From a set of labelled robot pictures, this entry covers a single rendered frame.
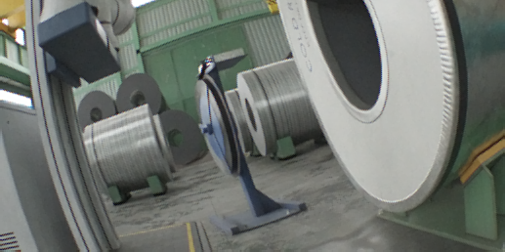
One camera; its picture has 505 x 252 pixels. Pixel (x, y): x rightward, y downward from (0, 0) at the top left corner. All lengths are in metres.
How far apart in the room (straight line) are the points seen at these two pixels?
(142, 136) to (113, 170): 0.74
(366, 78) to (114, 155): 4.86
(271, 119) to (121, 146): 2.17
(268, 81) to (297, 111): 0.55
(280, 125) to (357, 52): 4.55
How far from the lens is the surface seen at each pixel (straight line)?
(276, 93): 6.03
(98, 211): 1.30
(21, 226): 1.02
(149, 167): 5.98
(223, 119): 2.46
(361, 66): 1.53
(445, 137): 0.88
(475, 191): 1.16
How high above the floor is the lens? 0.59
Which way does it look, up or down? 2 degrees up
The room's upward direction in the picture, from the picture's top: 18 degrees counter-clockwise
